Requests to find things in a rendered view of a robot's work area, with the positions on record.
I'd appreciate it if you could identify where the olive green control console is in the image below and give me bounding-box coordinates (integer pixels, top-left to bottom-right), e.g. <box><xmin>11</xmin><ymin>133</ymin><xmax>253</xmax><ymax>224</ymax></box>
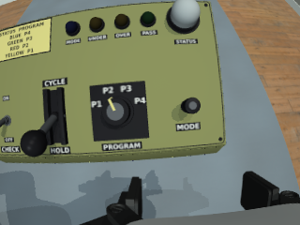
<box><xmin>0</xmin><ymin>0</ymin><xmax>226</xmax><ymax>163</ymax></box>

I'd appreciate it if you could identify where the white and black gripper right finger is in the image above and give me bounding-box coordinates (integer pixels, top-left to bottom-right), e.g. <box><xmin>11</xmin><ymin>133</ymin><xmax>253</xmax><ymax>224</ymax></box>
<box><xmin>240</xmin><ymin>171</ymin><xmax>300</xmax><ymax>210</ymax></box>

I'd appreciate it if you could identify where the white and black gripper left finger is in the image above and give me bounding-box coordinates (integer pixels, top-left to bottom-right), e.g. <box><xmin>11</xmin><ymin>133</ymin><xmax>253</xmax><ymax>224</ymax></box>
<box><xmin>80</xmin><ymin>177</ymin><xmax>143</xmax><ymax>225</ymax></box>

